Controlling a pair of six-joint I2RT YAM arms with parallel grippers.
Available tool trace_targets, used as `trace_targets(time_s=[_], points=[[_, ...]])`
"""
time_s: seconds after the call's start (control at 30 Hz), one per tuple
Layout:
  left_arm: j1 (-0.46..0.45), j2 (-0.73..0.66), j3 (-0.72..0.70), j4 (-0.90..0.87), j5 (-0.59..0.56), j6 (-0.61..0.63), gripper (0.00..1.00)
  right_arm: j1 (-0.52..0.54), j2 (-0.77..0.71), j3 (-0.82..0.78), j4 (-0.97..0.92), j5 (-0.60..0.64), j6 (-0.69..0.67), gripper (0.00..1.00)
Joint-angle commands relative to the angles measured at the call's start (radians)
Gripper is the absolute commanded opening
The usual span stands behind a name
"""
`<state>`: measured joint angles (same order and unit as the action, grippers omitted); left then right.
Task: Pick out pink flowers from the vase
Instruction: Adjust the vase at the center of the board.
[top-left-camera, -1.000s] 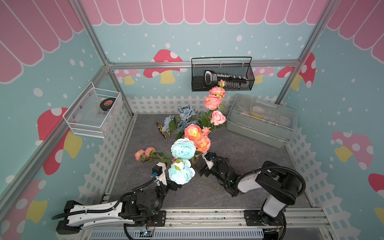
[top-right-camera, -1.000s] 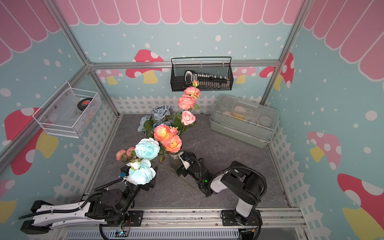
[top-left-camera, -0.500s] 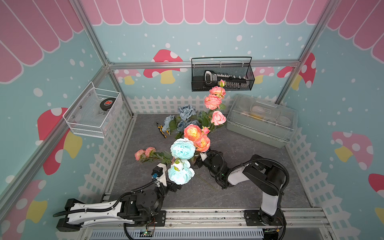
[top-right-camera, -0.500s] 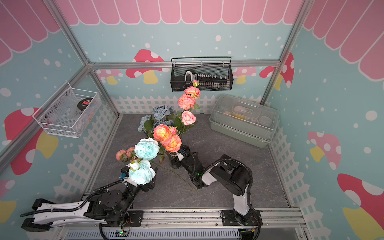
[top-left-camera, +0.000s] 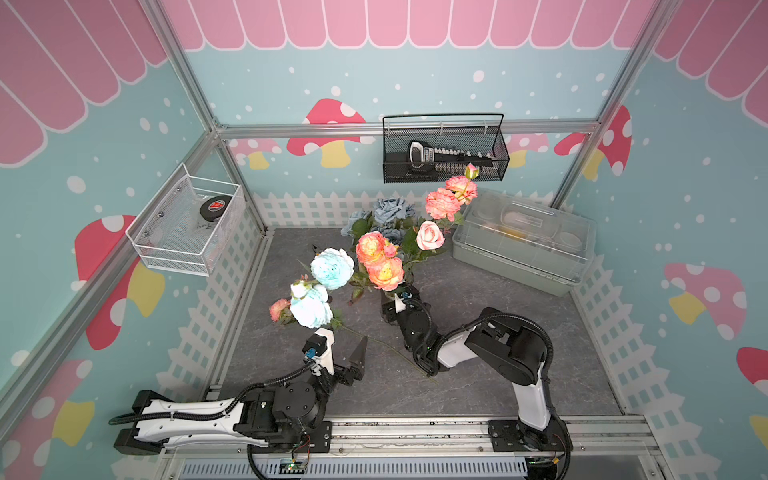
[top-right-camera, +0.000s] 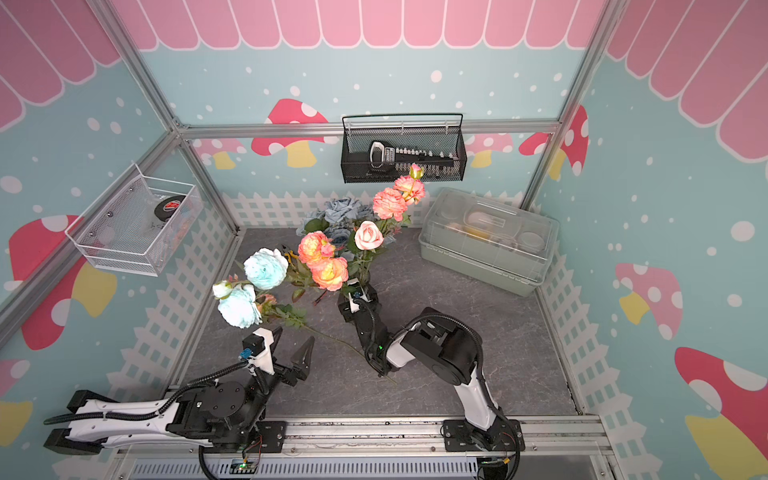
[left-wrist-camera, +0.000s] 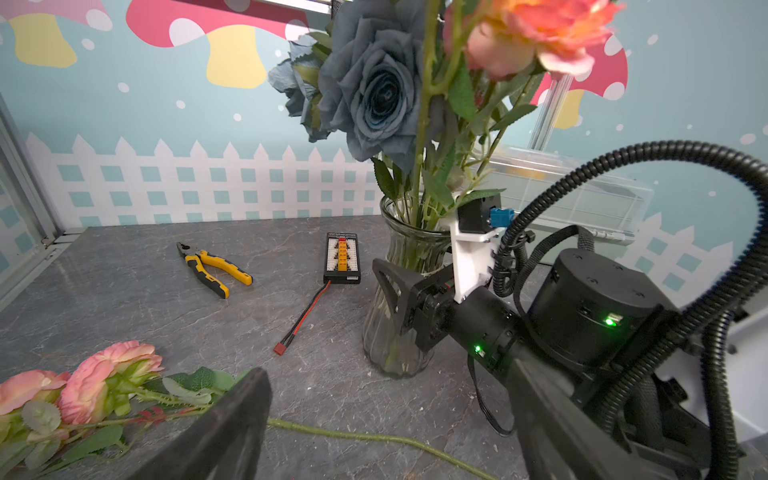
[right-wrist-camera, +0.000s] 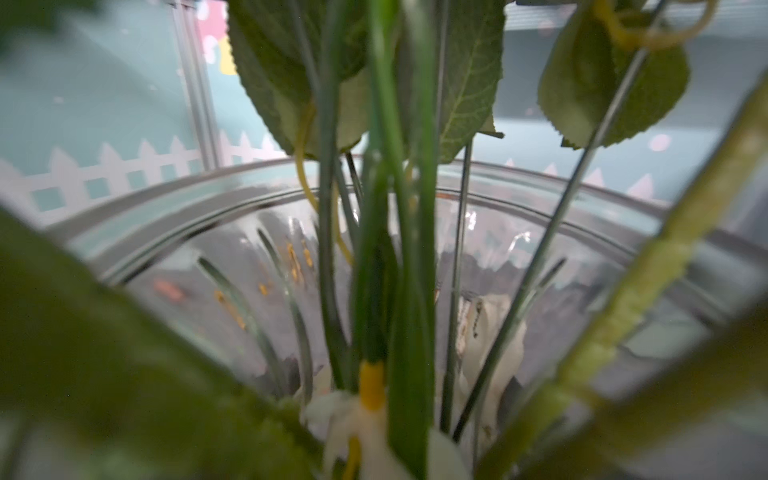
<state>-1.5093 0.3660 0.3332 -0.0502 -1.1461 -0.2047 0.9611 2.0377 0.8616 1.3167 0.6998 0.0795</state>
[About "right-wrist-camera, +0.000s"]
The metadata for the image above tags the clear glass vase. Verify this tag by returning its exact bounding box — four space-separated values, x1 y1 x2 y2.
49 158 767 422

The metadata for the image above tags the dusty blue rose bunch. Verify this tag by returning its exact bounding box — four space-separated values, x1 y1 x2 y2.
228 1 712 479

